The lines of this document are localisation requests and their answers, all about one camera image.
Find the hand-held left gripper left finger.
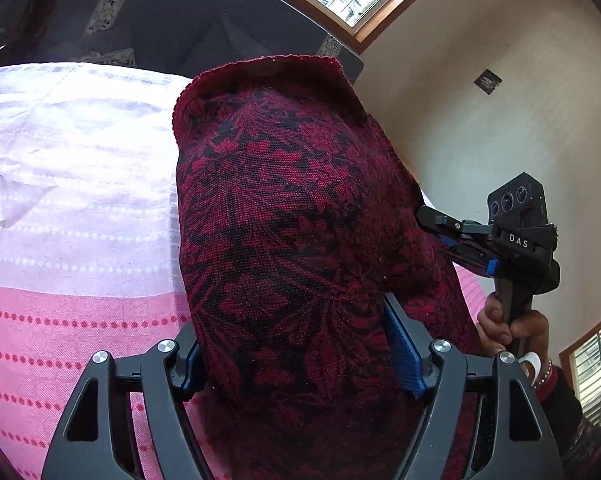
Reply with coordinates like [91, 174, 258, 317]
[40, 322, 216, 480]

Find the person's right forearm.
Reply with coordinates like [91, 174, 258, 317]
[518, 350, 589, 461]

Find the dark sofa with patterned trim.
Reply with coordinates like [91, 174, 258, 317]
[0, 0, 365, 86]

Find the dark sofa cushion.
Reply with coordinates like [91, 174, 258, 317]
[178, 12, 274, 76]

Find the pink and white patterned bedsheet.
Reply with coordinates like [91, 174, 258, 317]
[0, 62, 501, 480]

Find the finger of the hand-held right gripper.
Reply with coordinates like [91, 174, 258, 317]
[416, 205, 495, 242]
[439, 236, 499, 279]

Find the person's right hand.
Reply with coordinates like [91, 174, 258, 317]
[475, 291, 551, 361]

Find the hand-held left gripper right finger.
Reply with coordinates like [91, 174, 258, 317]
[383, 292, 566, 480]

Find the dark wall switch plate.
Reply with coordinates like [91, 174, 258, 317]
[473, 68, 503, 96]

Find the small wooden framed window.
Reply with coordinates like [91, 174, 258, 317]
[559, 310, 601, 432]

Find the beaded bracelet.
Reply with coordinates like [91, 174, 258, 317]
[535, 359, 554, 392]

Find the white bangle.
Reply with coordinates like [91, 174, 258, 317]
[519, 352, 542, 389]

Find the red black patterned knit garment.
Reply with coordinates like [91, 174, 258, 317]
[170, 54, 487, 480]

